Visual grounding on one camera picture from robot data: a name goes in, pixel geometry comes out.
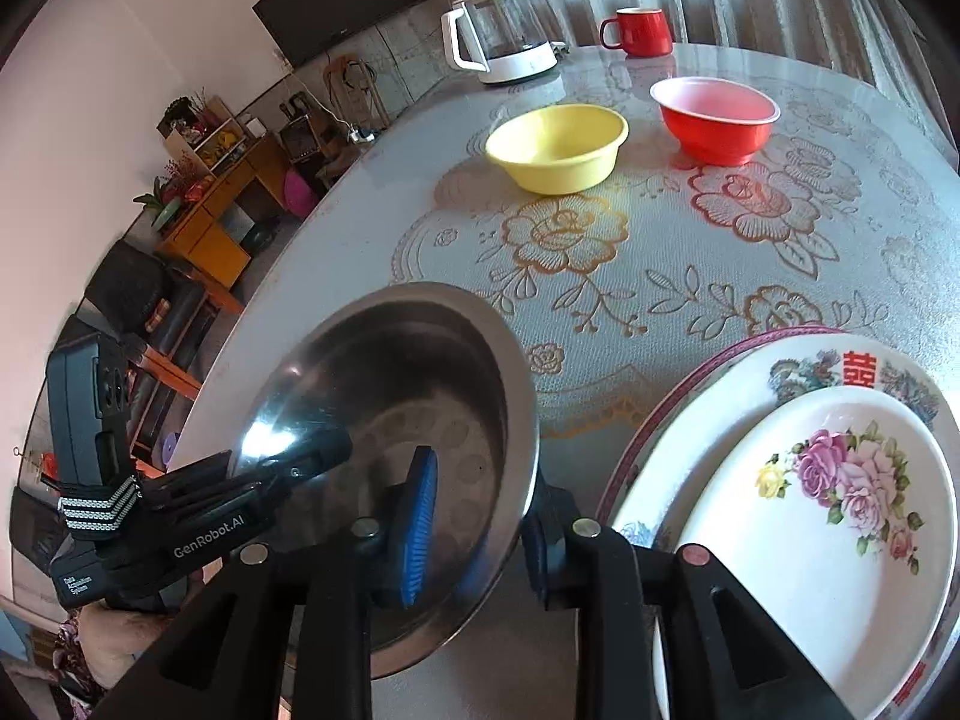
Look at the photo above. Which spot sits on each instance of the red mug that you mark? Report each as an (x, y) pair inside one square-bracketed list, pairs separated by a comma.
[(641, 34)]

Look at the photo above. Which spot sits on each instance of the white glass electric kettle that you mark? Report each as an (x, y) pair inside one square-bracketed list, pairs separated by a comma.
[(510, 52)]

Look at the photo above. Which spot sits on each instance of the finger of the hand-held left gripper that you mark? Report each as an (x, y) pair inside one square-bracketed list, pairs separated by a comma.
[(300, 461), (195, 484)]

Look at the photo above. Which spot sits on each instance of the red plastic bowl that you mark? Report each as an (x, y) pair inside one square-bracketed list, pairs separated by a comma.
[(712, 120)]

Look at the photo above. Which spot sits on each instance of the small dark appliance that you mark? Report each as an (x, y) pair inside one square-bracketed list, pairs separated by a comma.
[(300, 139)]

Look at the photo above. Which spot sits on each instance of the stainless steel bowl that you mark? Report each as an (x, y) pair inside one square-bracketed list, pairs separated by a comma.
[(420, 360)]

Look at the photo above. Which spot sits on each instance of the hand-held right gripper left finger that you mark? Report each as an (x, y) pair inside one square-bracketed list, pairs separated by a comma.
[(420, 532)]

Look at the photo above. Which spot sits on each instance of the green potted plant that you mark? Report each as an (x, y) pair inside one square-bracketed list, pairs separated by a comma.
[(161, 202)]

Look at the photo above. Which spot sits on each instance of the bamboo chair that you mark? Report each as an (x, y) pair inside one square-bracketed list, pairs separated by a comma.
[(352, 90)]

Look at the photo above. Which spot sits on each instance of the black wall television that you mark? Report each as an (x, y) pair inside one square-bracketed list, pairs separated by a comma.
[(337, 0)]

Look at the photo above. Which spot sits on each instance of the black sofa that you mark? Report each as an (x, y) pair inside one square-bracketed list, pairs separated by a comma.
[(131, 292)]

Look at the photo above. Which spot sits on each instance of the wooden shelf with ornaments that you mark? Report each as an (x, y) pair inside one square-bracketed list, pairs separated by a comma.
[(202, 135)]

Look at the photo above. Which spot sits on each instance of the orange wooden cabinet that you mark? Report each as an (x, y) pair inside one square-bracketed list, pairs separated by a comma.
[(217, 232)]

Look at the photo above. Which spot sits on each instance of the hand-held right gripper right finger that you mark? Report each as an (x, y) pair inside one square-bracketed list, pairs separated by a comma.
[(534, 562)]

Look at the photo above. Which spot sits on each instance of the white power strip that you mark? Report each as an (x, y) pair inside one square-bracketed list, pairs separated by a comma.
[(361, 136)]

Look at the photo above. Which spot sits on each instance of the white plate with patterned rim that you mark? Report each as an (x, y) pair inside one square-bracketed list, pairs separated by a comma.
[(720, 420)]

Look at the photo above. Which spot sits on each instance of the person's left hand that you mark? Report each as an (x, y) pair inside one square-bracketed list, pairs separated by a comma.
[(124, 637)]

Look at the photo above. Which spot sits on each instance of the pink round object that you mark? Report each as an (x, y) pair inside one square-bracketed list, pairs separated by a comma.
[(300, 195)]

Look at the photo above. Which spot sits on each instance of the white plate with rose print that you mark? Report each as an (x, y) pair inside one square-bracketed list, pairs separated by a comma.
[(787, 600)]

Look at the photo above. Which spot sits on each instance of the yellow plastic bowl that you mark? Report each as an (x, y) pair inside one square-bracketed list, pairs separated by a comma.
[(559, 142)]

